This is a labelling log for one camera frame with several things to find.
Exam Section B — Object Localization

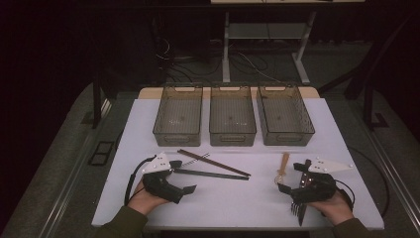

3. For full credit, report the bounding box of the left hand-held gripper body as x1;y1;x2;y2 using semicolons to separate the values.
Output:
142;152;184;205

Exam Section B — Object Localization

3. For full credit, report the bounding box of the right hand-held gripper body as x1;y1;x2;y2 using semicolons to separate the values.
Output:
290;157;355;204

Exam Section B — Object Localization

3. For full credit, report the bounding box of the amber plastic spoon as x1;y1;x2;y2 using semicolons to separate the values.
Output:
273;152;291;186

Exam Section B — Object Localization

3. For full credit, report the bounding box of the translucent brown plastic bin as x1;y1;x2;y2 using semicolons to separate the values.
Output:
208;84;258;148
256;83;316;147
152;84;204;148

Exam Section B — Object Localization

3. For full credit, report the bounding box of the person's left hand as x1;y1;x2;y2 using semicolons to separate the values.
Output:
128;179;169;216

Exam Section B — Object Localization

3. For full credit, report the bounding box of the person's right hand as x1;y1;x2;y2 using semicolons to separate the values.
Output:
306;190;355;227

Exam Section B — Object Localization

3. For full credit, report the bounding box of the white table sheet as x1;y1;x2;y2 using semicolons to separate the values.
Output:
91;97;385;231

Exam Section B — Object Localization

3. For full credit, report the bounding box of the left hand-held gripper cable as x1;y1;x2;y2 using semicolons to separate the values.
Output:
123;155;158;206

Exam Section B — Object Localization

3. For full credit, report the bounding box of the hand-held gripper cable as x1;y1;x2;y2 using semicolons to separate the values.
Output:
333;178;357;212
123;155;158;206

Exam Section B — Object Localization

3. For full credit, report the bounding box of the right hand-held gripper cable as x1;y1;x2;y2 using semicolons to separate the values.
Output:
333;178;357;212

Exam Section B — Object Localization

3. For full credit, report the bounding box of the long black cable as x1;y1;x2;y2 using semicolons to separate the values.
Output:
347;145;391;219

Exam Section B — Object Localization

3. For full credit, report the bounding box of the aluminium rail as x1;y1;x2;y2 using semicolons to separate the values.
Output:
359;120;420;226
39;98;114;238

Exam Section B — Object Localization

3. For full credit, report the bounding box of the black floor cable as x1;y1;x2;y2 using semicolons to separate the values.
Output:
162;54;223;83

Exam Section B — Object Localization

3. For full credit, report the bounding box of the black stand frame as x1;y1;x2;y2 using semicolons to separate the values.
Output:
316;13;420;132

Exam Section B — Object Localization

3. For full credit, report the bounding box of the black stand post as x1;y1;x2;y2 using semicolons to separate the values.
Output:
91;73;117;130

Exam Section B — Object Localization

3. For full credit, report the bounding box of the white floor cable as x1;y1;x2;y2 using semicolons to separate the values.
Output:
237;52;282;83

